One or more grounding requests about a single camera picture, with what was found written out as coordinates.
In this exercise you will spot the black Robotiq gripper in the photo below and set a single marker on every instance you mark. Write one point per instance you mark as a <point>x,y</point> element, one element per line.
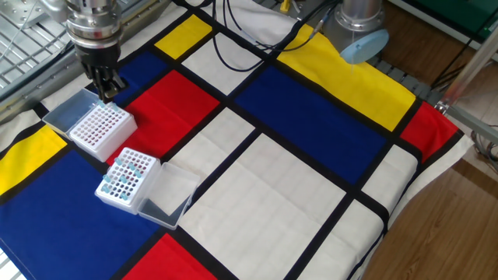
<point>99,58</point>

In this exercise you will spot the blue pipette tip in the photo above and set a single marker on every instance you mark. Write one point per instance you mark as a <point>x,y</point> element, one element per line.
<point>118,160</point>
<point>137,173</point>
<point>123,179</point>
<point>105,188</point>
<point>131,166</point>
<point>123,195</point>
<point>106,177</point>
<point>100,103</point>
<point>115,107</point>
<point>106,105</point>

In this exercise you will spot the white pipette tip box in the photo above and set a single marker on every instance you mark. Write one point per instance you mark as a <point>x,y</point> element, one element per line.
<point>171,194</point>
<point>113,148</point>

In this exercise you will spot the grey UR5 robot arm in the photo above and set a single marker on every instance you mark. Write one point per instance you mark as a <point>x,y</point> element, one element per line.
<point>354,19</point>

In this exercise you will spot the silver wrist coupling flange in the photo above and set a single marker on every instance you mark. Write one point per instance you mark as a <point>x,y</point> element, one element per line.
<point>95,27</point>

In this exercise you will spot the perforated metal plate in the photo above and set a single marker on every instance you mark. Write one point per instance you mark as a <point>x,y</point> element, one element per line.
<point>23,11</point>

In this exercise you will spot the yellow plastic clip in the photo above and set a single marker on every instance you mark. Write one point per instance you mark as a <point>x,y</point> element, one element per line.
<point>285,5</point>

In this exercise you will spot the Mondrian pattern colour-block tablecloth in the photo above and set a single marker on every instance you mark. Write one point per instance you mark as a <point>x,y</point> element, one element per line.
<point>303,116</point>

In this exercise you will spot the grey aluminium table rail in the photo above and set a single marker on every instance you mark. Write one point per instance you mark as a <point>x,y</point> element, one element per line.
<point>31,91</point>

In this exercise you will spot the aluminium frame post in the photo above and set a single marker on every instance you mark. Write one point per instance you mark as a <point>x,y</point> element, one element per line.
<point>470,66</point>

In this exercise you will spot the aluminium frame beam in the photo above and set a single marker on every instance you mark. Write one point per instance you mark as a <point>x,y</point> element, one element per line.
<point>474,124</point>

